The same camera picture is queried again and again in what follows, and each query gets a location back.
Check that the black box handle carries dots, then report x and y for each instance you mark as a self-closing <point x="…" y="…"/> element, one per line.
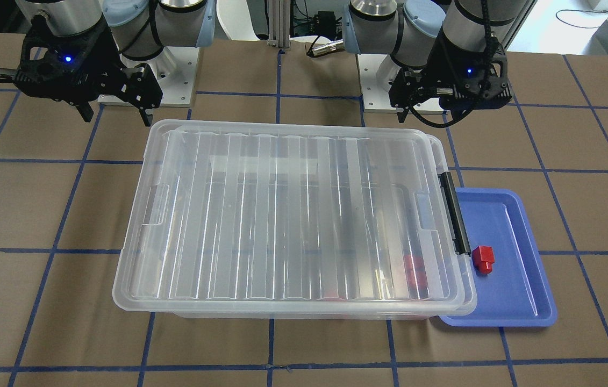
<point x="460" y="235"/>

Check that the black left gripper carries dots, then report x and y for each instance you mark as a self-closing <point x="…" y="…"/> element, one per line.
<point x="415" y="85"/>

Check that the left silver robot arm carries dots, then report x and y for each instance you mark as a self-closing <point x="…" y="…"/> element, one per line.
<point x="407" y="30"/>

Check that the aluminium frame post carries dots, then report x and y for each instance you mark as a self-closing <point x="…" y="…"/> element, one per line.
<point x="279" y="20"/>

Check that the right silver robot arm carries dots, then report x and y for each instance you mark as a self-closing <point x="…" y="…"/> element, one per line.
<point x="141" y="29"/>

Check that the white chair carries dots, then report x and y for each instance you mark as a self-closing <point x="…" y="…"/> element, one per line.
<point x="236" y="22"/>

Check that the clear plastic storage box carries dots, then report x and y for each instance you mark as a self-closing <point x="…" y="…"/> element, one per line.
<point x="443" y="301"/>

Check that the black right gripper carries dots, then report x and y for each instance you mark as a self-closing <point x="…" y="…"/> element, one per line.
<point x="112" y="74"/>

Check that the blue plastic tray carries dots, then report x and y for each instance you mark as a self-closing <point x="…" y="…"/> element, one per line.
<point x="517" y="293"/>

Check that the clear plastic box lid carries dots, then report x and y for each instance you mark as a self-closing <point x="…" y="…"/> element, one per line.
<point x="293" y="215"/>

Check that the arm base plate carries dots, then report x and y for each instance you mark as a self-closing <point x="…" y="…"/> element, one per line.
<point x="376" y="73"/>
<point x="175" y="70"/>

